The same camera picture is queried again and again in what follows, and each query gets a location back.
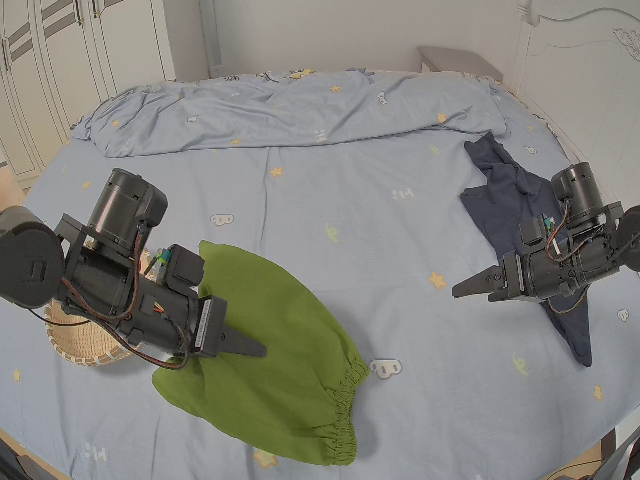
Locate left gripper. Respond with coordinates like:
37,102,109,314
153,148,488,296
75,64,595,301
122,287,268,359

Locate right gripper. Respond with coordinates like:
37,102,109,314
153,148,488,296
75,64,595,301
451,251,577,303

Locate green shorts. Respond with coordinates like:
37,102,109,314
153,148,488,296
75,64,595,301
151,239,371,467

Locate dark blue garment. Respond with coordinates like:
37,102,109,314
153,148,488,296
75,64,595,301
460,133,594,368

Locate bed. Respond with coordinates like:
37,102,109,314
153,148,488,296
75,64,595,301
0,0,640,480

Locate round woven basket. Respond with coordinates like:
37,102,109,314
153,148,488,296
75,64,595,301
44,248,152,370

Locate grey bedside table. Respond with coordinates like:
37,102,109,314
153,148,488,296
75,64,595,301
416,45,504,80

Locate pale blue quilt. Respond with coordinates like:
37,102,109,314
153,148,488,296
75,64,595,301
70,68,511,158

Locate white wardrobe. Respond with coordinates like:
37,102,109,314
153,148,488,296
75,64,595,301
0,0,177,192

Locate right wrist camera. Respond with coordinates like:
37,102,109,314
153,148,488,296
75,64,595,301
519,216,547,249

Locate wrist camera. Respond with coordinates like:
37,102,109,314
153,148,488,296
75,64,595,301
519,216,547,249
160,244,206,294

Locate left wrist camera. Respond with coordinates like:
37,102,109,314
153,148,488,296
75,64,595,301
160,244,206,294

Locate white wall pipe cover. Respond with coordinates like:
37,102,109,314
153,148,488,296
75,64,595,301
197,0,224,77

